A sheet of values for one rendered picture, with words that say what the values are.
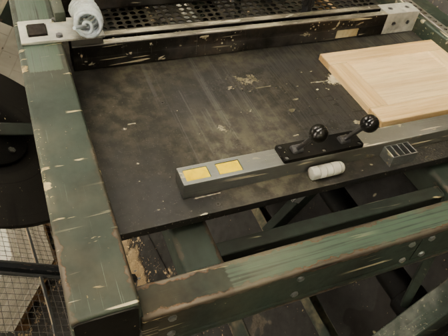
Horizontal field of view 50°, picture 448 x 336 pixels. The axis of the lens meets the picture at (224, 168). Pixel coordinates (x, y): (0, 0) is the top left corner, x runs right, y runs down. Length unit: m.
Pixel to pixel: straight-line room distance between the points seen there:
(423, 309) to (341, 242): 0.76
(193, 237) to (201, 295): 0.20
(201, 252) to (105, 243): 0.23
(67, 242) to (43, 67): 0.48
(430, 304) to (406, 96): 0.63
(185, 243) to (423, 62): 0.94
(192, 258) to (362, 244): 0.31
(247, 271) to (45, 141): 0.44
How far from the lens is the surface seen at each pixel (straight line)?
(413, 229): 0.98
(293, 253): 0.86
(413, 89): 1.42
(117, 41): 1.28
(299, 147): 1.02
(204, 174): 0.96
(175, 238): 0.95
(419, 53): 1.60
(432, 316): 1.61
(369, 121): 1.00
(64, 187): 0.87
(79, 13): 1.12
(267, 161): 1.01
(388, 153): 1.15
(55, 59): 1.17
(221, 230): 3.33
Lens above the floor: 2.27
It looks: 41 degrees down
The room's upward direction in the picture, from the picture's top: 73 degrees counter-clockwise
